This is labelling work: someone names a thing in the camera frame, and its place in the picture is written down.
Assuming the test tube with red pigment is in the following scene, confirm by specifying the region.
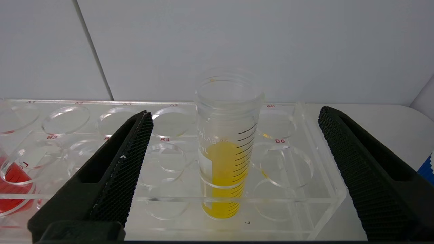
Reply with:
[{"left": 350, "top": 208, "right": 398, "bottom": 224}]
[{"left": 0, "top": 146, "right": 37, "bottom": 217}]

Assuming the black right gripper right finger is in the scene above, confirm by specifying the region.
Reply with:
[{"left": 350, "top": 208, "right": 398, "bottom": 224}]
[{"left": 318, "top": 106, "right": 434, "bottom": 240}]

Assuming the white paper cup blue sleeve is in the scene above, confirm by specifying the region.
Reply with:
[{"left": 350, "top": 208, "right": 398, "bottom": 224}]
[{"left": 417, "top": 152, "right": 434, "bottom": 185}]

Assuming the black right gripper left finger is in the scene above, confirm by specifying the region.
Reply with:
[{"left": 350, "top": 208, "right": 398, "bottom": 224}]
[{"left": 27, "top": 110, "right": 154, "bottom": 227}]

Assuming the clear acrylic test tube rack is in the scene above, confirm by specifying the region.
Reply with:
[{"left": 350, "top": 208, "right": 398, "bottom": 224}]
[{"left": 0, "top": 99, "right": 347, "bottom": 241}]

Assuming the test tube with yellow pigment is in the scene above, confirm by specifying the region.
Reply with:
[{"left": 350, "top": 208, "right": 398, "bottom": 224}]
[{"left": 195, "top": 68, "right": 265, "bottom": 220}]

